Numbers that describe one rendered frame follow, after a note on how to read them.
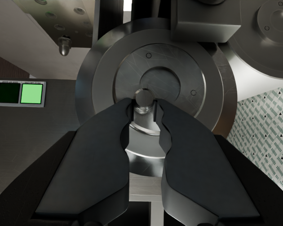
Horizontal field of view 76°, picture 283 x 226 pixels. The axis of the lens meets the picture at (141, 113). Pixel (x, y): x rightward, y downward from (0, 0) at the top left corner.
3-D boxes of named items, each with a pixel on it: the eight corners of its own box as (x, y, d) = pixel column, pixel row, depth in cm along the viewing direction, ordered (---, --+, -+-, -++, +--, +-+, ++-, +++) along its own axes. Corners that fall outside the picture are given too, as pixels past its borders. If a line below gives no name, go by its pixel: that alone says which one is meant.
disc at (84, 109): (236, 21, 17) (240, 180, 16) (233, 24, 18) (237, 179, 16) (81, 12, 17) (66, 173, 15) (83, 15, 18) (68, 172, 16)
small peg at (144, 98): (158, 105, 11) (137, 112, 11) (154, 111, 14) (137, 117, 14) (151, 84, 11) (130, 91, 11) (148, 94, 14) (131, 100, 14)
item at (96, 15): (107, -114, 20) (97, 45, 17) (123, 21, 43) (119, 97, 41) (102, -115, 20) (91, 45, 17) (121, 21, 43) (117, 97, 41)
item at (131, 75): (225, 82, 15) (165, 154, 14) (214, 88, 17) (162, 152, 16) (154, 24, 15) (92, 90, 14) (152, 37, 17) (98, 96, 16)
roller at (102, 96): (223, 31, 16) (225, 161, 15) (170, 95, 42) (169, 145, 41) (95, 24, 16) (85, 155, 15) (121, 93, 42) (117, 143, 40)
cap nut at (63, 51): (69, 36, 49) (68, 53, 48) (73, 44, 52) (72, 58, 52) (55, 36, 49) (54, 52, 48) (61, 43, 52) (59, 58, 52)
